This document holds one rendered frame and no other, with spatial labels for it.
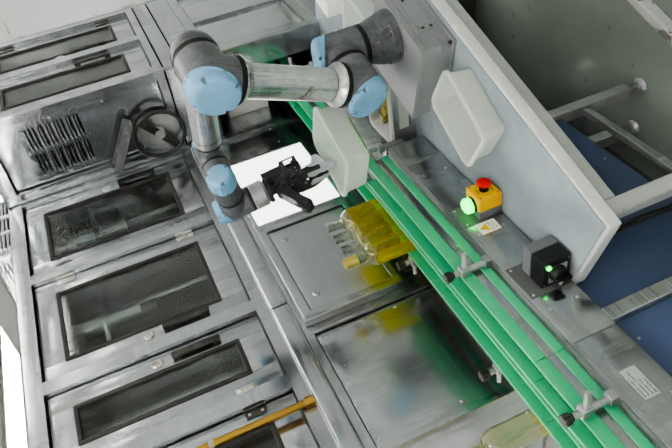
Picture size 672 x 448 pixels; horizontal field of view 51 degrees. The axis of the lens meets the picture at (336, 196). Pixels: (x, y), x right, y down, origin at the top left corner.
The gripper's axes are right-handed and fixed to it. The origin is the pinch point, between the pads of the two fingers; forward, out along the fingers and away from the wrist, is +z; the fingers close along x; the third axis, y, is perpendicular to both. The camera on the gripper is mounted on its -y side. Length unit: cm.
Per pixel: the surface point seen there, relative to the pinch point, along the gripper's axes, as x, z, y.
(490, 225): 3.8, 29.7, -35.6
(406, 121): 17.1, 30.0, 15.6
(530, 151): -22, 40, -35
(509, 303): -3, 21, -59
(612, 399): -16, 25, -90
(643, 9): -14, 94, -6
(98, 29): 45, -55, 149
